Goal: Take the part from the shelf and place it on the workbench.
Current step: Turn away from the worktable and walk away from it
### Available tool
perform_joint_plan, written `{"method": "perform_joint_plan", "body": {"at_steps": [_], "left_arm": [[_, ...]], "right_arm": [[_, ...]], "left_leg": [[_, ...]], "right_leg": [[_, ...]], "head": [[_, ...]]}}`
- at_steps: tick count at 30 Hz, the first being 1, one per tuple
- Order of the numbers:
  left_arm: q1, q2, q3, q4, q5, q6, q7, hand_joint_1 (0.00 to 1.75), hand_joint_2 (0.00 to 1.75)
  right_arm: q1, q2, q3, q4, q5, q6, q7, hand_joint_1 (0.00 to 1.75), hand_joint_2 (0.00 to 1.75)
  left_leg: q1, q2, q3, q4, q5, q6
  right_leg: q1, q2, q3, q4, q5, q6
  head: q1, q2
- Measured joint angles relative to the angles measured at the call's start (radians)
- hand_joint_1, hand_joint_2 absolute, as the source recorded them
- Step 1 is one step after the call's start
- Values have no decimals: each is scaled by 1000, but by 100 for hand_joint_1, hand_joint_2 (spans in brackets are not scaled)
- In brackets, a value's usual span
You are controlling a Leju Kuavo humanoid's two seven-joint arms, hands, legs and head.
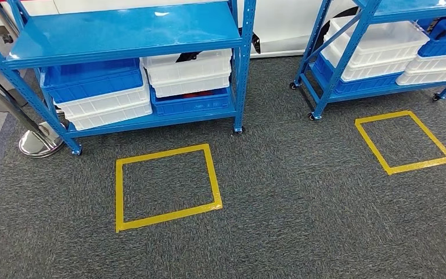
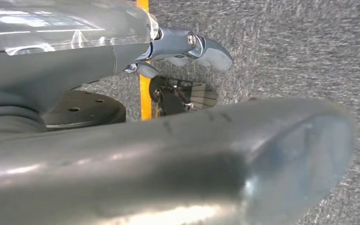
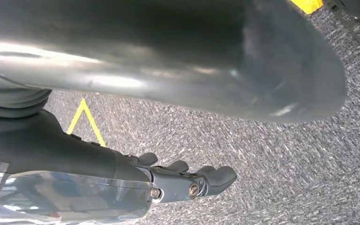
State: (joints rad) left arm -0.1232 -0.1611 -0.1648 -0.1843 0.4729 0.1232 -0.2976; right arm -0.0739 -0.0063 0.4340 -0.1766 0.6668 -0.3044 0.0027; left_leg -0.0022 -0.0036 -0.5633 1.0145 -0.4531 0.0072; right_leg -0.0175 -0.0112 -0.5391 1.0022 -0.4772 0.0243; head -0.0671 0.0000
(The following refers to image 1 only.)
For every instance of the red item in crate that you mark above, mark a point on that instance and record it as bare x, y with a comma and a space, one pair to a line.
198, 94

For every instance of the white plastic crate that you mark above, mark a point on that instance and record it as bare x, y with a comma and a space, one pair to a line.
377, 48
192, 88
103, 104
111, 118
373, 71
188, 71
438, 62
427, 78

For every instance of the small black plastic part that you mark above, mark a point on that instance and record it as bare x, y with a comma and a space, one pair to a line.
187, 57

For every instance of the blue metal shelf rack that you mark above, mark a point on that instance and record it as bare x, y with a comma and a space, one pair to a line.
123, 34

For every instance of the white car with red stripe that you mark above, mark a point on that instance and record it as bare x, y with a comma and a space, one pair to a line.
280, 23

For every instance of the yellow floor tape square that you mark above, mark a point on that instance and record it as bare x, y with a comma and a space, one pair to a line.
120, 192
423, 166

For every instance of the black plastic piece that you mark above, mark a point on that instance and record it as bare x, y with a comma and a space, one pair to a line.
256, 44

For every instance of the chrome stanchion with round base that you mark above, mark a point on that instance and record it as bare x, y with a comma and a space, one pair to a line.
38, 144

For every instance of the blue wheeled shelf rack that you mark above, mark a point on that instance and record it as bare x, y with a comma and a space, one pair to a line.
419, 7

